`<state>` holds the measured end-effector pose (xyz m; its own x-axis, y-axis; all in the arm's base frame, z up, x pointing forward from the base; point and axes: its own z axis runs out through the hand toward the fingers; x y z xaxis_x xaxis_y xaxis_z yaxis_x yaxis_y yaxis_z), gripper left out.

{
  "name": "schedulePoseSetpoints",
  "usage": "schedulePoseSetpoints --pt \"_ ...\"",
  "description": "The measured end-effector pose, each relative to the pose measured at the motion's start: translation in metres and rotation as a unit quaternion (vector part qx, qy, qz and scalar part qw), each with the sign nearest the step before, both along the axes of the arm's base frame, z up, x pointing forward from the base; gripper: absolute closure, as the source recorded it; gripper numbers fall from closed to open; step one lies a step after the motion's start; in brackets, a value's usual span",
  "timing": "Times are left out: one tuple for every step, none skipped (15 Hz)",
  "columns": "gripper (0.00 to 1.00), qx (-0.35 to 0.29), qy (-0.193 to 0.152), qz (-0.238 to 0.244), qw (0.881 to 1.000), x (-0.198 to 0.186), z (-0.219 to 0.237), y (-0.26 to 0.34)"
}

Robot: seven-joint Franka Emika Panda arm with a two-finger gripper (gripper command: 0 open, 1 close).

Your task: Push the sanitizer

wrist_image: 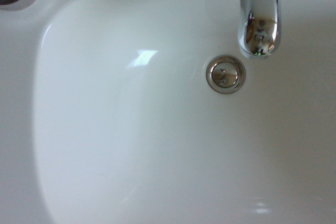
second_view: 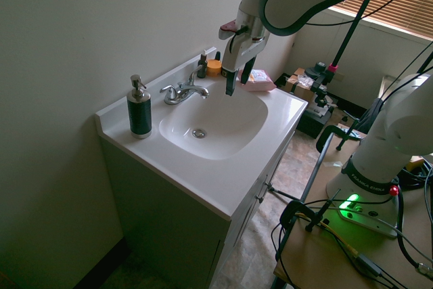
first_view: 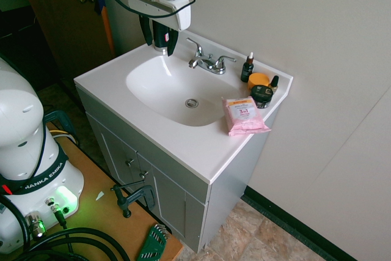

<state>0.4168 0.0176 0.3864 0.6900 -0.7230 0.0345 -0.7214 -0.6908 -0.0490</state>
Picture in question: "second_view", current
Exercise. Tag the cardboard box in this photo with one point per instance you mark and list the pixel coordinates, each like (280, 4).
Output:
(299, 89)

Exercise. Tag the orange jar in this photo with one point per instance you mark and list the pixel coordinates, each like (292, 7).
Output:
(213, 68)

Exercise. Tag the dark sanitizer bottle chrome pump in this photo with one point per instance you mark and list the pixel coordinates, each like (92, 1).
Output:
(139, 113)

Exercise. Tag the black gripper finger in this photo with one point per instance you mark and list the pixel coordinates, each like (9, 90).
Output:
(231, 84)
(247, 70)

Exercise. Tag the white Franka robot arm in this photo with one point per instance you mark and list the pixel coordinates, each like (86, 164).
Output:
(372, 153)

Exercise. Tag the chrome sink drain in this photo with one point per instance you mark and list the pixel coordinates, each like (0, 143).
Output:
(199, 133)

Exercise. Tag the black C-clamp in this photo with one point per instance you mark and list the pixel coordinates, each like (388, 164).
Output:
(329, 131)
(294, 211)

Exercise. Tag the black box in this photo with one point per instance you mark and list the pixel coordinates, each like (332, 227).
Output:
(313, 123)

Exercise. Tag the red wrist camera mount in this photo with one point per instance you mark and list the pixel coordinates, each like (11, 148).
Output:
(228, 26)

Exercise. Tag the dark dropper bottle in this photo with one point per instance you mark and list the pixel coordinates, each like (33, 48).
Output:
(202, 67)

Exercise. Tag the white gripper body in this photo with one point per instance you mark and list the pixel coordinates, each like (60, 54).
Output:
(236, 52)

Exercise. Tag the brown window blinds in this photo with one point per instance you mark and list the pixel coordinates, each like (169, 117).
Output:
(399, 8)

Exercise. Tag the pink wipes pack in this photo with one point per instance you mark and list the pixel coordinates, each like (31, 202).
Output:
(262, 82)

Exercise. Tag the chrome sink faucet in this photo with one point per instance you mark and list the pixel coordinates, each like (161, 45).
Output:
(181, 94)

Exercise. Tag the red round button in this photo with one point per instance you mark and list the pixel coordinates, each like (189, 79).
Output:
(393, 190)

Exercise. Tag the white vanity sink cabinet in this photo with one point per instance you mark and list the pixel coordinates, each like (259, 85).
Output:
(216, 167)

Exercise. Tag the dark grey cloth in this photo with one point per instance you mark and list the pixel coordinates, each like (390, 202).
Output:
(372, 114)

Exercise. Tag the black camera stand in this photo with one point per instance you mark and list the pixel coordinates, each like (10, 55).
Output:
(348, 37)

